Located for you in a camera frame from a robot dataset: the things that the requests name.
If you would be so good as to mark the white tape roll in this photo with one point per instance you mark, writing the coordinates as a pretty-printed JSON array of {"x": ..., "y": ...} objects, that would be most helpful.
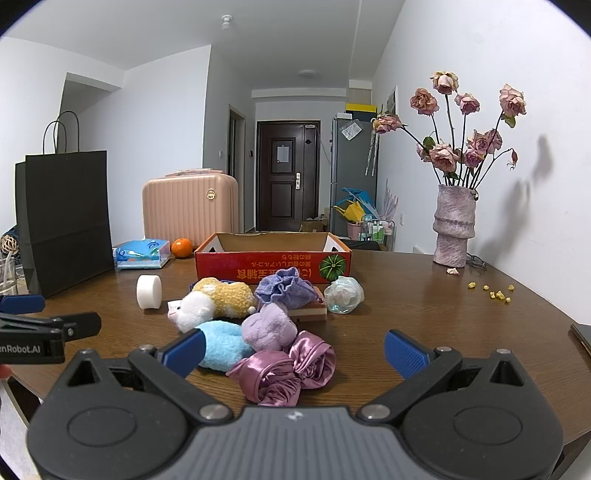
[{"x": 148, "y": 290}]

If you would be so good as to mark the clear bag on refrigerator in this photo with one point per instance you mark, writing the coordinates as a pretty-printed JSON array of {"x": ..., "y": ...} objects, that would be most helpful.
[{"x": 351, "y": 130}]

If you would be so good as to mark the black monitor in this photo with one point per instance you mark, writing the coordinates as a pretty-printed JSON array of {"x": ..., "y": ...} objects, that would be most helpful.
[{"x": 64, "y": 207}]

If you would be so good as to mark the yellow black box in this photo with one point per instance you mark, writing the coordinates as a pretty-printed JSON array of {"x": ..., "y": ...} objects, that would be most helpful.
[{"x": 360, "y": 107}]

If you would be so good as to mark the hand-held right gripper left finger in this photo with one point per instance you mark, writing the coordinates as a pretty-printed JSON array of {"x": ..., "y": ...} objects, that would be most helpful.
[{"x": 184, "y": 353}]

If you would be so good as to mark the pink textured vase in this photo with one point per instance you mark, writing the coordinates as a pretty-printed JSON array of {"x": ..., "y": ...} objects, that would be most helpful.
[{"x": 455, "y": 226}]

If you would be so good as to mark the pink bucket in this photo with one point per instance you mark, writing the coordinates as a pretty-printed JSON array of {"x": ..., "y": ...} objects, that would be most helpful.
[{"x": 354, "y": 230}]

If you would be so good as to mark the wall-mounted panel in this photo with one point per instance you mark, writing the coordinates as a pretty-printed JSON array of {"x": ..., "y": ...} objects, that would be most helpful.
[{"x": 391, "y": 101}]

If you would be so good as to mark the clear plastic bag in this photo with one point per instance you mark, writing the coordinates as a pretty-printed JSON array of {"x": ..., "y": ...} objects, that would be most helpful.
[{"x": 344, "y": 295}]

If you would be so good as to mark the rattan ball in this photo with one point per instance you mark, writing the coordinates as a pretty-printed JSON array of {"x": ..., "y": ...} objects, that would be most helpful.
[{"x": 8, "y": 243}]

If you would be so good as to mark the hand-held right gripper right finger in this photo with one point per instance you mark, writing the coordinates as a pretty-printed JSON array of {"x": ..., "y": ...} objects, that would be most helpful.
[{"x": 406, "y": 353}]

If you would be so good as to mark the brown cardboard box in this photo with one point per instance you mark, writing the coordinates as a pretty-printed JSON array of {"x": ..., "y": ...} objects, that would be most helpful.
[{"x": 314, "y": 226}]

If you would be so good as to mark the dried pink rose bouquet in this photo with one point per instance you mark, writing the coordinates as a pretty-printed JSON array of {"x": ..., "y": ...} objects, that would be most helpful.
[{"x": 443, "y": 157}]

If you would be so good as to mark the clear glass jar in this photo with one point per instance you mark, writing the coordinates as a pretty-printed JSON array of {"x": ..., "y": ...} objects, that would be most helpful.
[{"x": 8, "y": 277}]

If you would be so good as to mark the pink ribbed suitcase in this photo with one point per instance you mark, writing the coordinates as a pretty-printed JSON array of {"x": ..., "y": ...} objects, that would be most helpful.
[{"x": 184, "y": 212}]

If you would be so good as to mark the lilac plush toy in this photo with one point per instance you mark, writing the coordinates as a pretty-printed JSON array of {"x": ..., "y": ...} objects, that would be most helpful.
[{"x": 268, "y": 330}]

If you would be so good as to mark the orange fruit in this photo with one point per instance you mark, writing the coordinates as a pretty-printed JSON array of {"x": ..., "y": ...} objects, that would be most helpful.
[{"x": 181, "y": 248}]

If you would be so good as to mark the white folded umbrella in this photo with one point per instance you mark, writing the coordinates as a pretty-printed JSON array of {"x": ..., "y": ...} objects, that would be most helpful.
[{"x": 371, "y": 147}]

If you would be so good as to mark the eyeglasses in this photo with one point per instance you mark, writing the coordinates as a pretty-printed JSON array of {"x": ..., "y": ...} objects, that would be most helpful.
[{"x": 475, "y": 263}]

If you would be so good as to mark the dark phone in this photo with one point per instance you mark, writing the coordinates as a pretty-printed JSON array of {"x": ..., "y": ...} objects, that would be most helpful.
[{"x": 582, "y": 337}]

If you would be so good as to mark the scattered yellow crumbs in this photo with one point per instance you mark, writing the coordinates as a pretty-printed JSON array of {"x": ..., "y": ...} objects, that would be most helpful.
[{"x": 471, "y": 285}]

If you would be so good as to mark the pink brown sponge block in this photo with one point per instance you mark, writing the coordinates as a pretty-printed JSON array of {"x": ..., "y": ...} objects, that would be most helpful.
[{"x": 309, "y": 314}]

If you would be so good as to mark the dark interior door frame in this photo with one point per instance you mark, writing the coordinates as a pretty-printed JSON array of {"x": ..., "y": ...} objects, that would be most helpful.
[{"x": 232, "y": 170}]

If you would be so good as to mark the pink satin cloth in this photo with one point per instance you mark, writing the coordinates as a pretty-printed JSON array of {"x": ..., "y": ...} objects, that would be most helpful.
[{"x": 277, "y": 374}]

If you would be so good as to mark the white smoke detector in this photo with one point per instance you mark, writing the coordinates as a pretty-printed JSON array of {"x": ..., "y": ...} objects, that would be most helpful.
[{"x": 226, "y": 21}]

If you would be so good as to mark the purple knit cloth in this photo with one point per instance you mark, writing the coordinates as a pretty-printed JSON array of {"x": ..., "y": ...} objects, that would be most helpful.
[{"x": 284, "y": 288}]

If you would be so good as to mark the purple feather decoration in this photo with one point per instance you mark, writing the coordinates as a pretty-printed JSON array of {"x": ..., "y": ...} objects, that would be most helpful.
[{"x": 390, "y": 201}]

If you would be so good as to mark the red cardboard box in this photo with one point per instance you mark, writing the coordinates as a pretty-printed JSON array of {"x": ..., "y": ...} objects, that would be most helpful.
[{"x": 258, "y": 267}]

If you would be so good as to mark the white cart with bottles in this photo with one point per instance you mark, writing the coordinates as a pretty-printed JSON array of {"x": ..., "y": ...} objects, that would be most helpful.
[{"x": 376, "y": 230}]

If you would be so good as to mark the blue folded item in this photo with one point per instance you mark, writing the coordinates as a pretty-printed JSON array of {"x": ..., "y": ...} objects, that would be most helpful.
[{"x": 364, "y": 196}]

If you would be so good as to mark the grey refrigerator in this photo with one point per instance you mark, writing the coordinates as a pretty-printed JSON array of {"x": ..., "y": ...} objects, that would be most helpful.
[{"x": 351, "y": 161}]

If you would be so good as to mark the dark brown entrance door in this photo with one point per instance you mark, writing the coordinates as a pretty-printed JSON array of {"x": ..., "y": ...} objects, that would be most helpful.
[{"x": 286, "y": 194}]

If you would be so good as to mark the yellow white hamster plush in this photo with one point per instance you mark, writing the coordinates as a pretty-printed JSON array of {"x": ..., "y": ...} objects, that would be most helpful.
[{"x": 221, "y": 297}]

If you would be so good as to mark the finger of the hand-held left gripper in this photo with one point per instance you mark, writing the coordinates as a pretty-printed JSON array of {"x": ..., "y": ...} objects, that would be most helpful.
[
  {"x": 78, "y": 323},
  {"x": 23, "y": 303}
]

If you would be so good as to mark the light blue plush toy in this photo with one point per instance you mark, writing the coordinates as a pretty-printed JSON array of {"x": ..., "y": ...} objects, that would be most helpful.
[{"x": 221, "y": 344}]

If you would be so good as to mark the paper sheet on door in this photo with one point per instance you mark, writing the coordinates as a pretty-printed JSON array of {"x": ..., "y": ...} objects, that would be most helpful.
[{"x": 282, "y": 154}]

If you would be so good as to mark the blue tissue pack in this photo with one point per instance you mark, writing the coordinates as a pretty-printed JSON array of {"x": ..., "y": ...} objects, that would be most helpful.
[{"x": 138, "y": 254}]

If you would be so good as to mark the black bag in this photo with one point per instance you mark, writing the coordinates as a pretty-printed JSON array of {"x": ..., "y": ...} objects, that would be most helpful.
[{"x": 360, "y": 245}]

